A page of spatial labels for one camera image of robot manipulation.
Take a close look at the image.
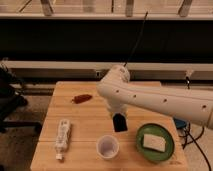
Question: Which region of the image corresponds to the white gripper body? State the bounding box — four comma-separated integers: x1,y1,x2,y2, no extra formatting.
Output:
107,103,127,117

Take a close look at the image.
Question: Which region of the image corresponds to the black eraser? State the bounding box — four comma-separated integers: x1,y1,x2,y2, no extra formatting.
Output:
113,113,128,132

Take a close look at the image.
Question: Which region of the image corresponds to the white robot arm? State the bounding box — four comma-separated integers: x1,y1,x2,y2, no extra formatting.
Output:
97,65,213,129

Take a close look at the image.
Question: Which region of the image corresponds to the red chili pepper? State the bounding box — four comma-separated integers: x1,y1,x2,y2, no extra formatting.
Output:
71,94,92,104

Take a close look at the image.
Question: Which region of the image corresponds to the white sponge block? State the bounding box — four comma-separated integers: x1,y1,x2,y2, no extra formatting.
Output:
143,134,166,152

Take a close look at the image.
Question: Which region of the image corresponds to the green plate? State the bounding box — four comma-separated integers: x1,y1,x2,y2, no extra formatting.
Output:
136,123,175,163

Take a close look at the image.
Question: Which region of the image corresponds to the blue connector box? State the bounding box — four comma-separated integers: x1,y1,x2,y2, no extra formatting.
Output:
174,118,187,129

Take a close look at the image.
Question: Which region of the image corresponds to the black office chair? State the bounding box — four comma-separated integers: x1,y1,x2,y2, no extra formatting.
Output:
0,64,42,133

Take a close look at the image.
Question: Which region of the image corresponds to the black hanging cable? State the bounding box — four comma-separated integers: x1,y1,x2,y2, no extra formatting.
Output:
122,10,150,68

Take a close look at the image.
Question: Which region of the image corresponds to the black floor cable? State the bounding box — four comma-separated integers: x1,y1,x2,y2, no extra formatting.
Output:
179,121,212,171

